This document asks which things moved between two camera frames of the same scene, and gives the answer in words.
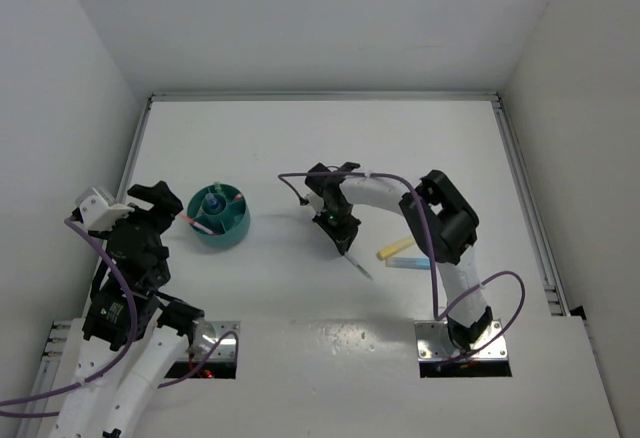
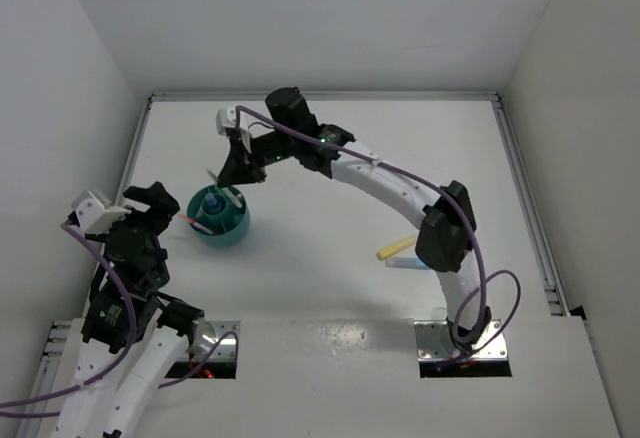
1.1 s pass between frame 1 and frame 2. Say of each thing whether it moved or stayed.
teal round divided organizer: stayed
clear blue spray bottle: stayed
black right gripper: moved
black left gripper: stayed
